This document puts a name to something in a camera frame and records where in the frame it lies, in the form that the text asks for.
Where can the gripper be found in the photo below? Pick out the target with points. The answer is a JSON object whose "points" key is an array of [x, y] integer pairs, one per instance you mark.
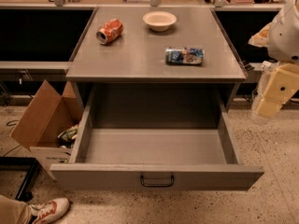
{"points": [[284, 36]]}

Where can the blue redbull can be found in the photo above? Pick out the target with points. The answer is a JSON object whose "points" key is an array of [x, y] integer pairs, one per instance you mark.
{"points": [[190, 56]]}

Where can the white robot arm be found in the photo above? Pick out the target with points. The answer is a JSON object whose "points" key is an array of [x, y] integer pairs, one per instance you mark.
{"points": [[281, 38]]}

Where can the open grey top drawer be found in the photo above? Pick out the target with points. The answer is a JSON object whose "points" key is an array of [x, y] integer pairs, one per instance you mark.
{"points": [[156, 131]]}

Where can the grey cabinet with top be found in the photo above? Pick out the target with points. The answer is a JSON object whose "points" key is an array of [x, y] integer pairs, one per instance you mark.
{"points": [[138, 54]]}

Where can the orange crushed soda can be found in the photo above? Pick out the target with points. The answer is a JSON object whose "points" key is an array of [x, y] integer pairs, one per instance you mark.
{"points": [[109, 31]]}

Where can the white paper bowl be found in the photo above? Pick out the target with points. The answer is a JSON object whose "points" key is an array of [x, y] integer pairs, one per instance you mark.
{"points": [[159, 21]]}

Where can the trash in cardboard box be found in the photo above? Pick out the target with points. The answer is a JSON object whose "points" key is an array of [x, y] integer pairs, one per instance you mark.
{"points": [[67, 138]]}

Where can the brown cardboard box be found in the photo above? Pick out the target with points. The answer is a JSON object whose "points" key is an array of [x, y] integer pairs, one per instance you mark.
{"points": [[48, 115]]}

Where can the white and red sneaker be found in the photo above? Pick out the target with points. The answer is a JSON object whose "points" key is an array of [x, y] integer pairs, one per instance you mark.
{"points": [[51, 211]]}

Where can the grey side shelf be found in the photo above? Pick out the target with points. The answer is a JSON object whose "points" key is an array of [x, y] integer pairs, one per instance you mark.
{"points": [[33, 71]]}

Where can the beige trouser leg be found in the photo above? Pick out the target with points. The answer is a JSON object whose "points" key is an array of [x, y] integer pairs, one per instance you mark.
{"points": [[14, 212]]}

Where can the black drawer handle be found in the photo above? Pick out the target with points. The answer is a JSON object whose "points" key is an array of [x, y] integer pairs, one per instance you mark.
{"points": [[157, 182]]}

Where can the black metal frame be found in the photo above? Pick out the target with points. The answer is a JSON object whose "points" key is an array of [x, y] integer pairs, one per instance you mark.
{"points": [[30, 167]]}

